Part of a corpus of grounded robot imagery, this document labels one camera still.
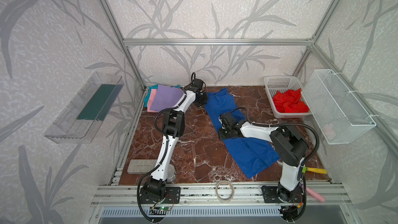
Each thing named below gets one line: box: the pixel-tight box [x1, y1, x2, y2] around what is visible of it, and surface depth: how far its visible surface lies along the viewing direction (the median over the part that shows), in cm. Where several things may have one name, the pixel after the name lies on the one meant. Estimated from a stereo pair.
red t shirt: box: [272, 88, 310, 114], surface depth 107 cm
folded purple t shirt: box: [150, 84, 184, 111], surface depth 107 cm
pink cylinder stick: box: [306, 187, 326, 203], surface depth 74 cm
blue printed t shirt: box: [205, 87, 281, 179], surface depth 89 cm
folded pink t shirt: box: [147, 88, 160, 114], surface depth 113 cm
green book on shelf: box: [76, 84, 123, 122], surface depth 68 cm
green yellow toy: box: [301, 166, 328, 175], surface depth 82 cm
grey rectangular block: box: [126, 159, 158, 174], surface depth 82 cm
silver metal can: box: [166, 164, 177, 183], surface depth 77 cm
